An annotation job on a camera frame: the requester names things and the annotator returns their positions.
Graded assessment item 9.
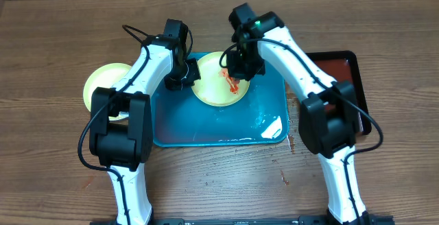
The yellow-green plate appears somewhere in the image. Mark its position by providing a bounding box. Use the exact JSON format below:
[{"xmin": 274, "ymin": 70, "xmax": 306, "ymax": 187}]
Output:
[
  {"xmin": 192, "ymin": 51, "xmax": 250, "ymax": 106},
  {"xmin": 83, "ymin": 63, "xmax": 131, "ymax": 111}
]

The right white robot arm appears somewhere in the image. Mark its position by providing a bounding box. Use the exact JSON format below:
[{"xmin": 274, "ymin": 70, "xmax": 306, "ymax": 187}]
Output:
[{"xmin": 219, "ymin": 3, "xmax": 378, "ymax": 224}]

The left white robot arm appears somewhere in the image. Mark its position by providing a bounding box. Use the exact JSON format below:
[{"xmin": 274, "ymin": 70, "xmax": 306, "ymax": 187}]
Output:
[{"xmin": 78, "ymin": 19, "xmax": 200, "ymax": 224}]

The teal plastic tray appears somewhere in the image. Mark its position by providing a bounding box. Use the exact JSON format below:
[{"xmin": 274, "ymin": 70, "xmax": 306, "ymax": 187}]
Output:
[{"xmin": 151, "ymin": 64, "xmax": 289, "ymax": 147}]

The dark red black-rimmed tray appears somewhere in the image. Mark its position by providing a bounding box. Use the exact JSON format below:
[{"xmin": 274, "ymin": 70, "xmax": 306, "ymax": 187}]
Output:
[{"xmin": 305, "ymin": 50, "xmax": 372, "ymax": 136}]

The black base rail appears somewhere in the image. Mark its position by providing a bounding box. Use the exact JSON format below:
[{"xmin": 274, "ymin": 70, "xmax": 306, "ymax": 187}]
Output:
[{"xmin": 89, "ymin": 215, "xmax": 395, "ymax": 225}]

